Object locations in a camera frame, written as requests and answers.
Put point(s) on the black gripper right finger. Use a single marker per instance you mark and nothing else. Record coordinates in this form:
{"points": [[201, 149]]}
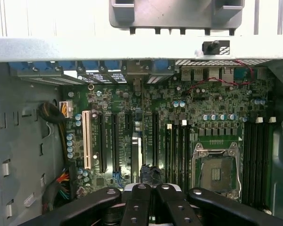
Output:
{"points": [[179, 209]]}

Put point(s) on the black long expansion slot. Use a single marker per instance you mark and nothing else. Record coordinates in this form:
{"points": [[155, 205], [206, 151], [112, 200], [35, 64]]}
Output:
{"points": [[103, 141], [115, 141], [155, 141]]}

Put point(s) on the short black expansion slot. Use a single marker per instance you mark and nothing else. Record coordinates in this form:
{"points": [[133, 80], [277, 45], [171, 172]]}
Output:
{"points": [[128, 122]]}

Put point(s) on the CPU socket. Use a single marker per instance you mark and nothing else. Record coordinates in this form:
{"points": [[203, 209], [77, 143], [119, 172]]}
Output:
{"points": [[214, 169]]}

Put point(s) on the blue serial port connector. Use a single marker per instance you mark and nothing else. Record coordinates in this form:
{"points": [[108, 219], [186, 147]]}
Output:
{"points": [[243, 75]]}

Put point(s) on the blue card retention clip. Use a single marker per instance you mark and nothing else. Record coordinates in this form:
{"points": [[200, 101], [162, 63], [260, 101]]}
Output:
{"points": [[43, 65], [162, 67], [17, 65], [113, 66], [66, 65], [90, 65]]}

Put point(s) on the grey parts rack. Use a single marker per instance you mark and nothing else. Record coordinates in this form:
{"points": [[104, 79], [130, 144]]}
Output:
{"points": [[167, 16]]}

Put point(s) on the silver ethernet port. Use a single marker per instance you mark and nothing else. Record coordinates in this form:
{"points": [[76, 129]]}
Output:
{"points": [[227, 74]]}

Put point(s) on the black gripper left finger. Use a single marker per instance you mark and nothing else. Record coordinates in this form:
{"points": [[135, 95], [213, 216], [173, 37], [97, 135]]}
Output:
{"points": [[134, 207]]}

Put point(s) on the green motherboard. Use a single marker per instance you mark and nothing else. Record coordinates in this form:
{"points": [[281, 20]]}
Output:
{"points": [[202, 103]]}

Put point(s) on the white power connector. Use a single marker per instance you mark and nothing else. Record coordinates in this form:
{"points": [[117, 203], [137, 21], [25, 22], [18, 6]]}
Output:
{"points": [[66, 109]]}

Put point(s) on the white PCI expansion slot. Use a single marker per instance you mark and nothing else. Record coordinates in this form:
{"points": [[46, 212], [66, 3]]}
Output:
{"points": [[86, 141]]}

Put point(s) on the black grey PC case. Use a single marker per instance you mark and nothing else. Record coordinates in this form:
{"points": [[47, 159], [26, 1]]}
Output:
{"points": [[26, 141]]}

